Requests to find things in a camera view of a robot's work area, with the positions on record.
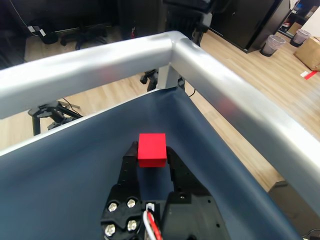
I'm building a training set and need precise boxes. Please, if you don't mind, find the black cabinet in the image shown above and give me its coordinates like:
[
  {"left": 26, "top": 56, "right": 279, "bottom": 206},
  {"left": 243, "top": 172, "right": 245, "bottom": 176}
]
[{"left": 209, "top": 0, "right": 293, "bottom": 54}]

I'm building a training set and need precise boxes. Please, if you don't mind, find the red cube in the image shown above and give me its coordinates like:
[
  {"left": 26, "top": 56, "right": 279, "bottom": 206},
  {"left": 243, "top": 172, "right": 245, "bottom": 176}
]
[{"left": 137, "top": 133, "right": 168, "bottom": 168}]

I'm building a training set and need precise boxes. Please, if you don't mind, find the mesh waste bin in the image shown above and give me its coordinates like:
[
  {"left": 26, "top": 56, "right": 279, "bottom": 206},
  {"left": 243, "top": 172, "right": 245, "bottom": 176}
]
[
  {"left": 259, "top": 34, "right": 287, "bottom": 58},
  {"left": 289, "top": 28, "right": 312, "bottom": 48}
]

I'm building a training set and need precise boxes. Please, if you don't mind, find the red floor tape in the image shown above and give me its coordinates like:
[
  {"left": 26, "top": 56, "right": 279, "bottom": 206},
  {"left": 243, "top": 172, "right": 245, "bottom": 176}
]
[{"left": 299, "top": 70, "right": 319, "bottom": 81}]

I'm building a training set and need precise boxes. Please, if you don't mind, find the black office chair base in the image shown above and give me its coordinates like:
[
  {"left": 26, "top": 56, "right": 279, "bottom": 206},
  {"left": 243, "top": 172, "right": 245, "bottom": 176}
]
[{"left": 60, "top": 22, "right": 108, "bottom": 50}]

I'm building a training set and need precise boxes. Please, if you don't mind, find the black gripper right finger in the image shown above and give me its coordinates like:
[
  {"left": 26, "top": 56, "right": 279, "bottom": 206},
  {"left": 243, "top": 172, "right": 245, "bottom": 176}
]
[{"left": 161, "top": 146, "right": 231, "bottom": 240}]

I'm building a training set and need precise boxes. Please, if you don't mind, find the dark blue mat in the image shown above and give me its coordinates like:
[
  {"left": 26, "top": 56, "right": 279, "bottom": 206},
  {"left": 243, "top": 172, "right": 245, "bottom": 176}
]
[{"left": 0, "top": 88, "right": 302, "bottom": 240}]

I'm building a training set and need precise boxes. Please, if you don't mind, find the black stand base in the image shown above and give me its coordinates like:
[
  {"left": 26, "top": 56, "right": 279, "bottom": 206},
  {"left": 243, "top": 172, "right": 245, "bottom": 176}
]
[{"left": 26, "top": 99, "right": 84, "bottom": 137}]

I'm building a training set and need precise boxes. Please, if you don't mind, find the cardboard box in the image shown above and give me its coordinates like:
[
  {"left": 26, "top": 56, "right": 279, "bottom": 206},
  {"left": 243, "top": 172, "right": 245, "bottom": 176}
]
[{"left": 293, "top": 36, "right": 320, "bottom": 73}]

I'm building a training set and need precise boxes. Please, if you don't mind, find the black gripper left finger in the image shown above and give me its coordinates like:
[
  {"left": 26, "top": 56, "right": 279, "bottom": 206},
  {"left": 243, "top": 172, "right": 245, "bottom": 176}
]
[{"left": 99, "top": 141, "right": 144, "bottom": 240}]

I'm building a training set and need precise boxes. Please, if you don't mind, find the white red gripper wire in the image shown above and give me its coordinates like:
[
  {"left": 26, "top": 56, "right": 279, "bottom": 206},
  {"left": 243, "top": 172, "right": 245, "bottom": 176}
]
[{"left": 141, "top": 201, "right": 164, "bottom": 240}]

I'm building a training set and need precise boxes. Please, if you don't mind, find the silver rail frame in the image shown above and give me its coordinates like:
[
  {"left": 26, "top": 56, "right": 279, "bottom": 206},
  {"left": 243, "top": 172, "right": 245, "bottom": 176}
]
[{"left": 0, "top": 30, "right": 320, "bottom": 202}]

